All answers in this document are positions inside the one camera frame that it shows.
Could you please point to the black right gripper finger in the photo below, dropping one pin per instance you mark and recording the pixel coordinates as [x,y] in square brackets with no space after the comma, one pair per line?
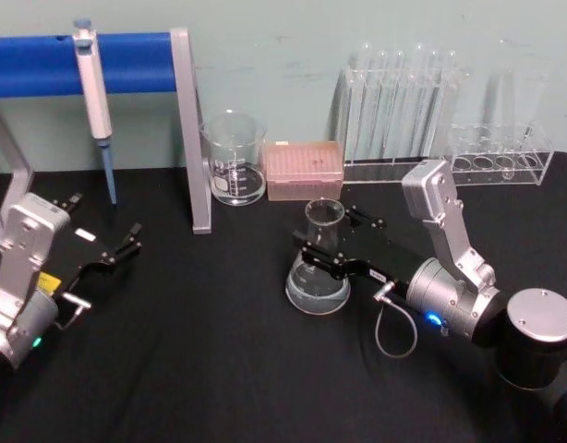
[364,217]
[327,263]

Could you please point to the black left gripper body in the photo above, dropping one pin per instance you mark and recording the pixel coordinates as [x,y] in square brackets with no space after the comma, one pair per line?
[82,254]

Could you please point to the black table cloth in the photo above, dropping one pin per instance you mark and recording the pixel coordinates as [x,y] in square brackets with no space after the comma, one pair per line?
[219,350]

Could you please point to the tall clear test tube rack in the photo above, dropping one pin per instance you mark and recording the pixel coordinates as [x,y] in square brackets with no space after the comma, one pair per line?
[380,168]

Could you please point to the white pipette blue tip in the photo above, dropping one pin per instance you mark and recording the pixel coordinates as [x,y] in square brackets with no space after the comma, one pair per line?
[95,101]

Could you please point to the clear glass test tube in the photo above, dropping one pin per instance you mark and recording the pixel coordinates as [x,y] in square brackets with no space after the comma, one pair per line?
[446,92]
[395,97]
[379,97]
[416,92]
[364,92]
[431,97]

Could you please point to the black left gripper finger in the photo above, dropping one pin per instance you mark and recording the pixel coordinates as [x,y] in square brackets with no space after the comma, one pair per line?
[67,204]
[126,244]

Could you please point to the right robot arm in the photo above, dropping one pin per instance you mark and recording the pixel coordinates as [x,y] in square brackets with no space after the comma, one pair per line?
[454,295]

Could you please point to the clear glass conical flask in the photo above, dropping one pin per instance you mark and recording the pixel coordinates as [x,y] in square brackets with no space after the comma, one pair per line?
[317,300]

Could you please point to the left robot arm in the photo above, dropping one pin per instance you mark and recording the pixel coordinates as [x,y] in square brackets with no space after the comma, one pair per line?
[25,240]

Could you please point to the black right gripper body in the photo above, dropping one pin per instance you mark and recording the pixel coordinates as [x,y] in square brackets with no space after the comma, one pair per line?
[389,263]

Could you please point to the low clear acrylic tube rack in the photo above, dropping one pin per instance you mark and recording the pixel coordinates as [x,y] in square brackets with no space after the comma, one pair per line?
[500,164]

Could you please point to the pink pipette tip box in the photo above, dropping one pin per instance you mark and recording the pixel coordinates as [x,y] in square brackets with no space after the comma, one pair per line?
[302,166]

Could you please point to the clear glass beaker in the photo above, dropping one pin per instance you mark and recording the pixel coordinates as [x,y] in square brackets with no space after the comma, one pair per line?
[232,187]

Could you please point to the blue pipette stand grey legs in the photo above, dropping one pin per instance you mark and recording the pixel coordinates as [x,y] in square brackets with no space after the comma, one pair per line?
[126,60]

